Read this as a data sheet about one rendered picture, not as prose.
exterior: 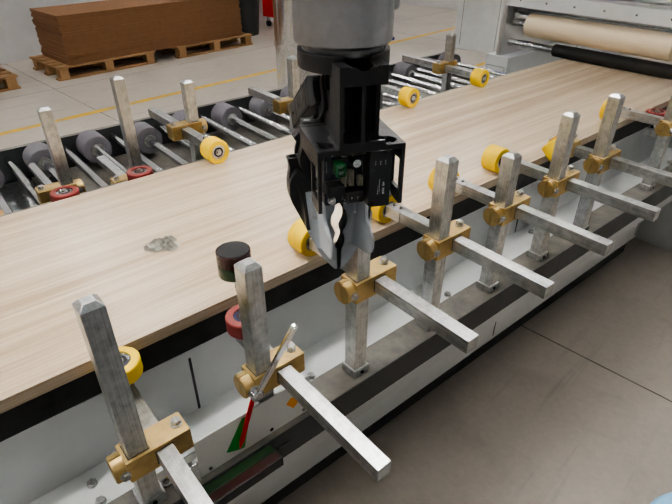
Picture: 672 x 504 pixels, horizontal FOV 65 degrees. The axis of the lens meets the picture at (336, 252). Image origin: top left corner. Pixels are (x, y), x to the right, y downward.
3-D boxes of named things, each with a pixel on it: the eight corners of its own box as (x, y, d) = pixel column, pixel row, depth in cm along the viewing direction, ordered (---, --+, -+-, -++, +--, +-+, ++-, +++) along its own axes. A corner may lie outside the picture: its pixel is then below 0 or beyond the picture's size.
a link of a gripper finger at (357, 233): (352, 293, 49) (354, 206, 44) (334, 259, 54) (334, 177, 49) (383, 288, 50) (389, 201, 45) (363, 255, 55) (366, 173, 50)
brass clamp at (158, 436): (196, 448, 95) (191, 430, 92) (121, 493, 87) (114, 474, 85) (180, 426, 99) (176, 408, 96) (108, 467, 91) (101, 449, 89)
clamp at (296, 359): (305, 370, 107) (304, 352, 104) (248, 404, 100) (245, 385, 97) (289, 355, 111) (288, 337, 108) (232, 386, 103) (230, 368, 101)
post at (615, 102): (584, 236, 178) (626, 93, 152) (578, 239, 176) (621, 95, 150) (574, 232, 181) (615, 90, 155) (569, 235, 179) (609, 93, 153)
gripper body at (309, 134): (314, 222, 42) (310, 66, 35) (291, 178, 49) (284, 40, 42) (404, 209, 44) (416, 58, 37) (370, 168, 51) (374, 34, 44)
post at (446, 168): (436, 329, 138) (459, 156, 112) (427, 334, 136) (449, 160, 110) (426, 322, 140) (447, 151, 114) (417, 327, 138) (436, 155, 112)
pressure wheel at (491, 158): (491, 170, 164) (502, 176, 170) (503, 145, 162) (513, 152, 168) (475, 164, 168) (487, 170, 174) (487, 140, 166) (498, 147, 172)
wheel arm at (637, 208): (657, 218, 137) (662, 206, 135) (651, 223, 135) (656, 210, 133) (497, 160, 170) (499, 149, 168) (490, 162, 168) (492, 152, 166)
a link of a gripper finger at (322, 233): (320, 299, 48) (318, 211, 43) (304, 264, 53) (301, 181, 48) (352, 293, 49) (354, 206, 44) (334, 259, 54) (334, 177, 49)
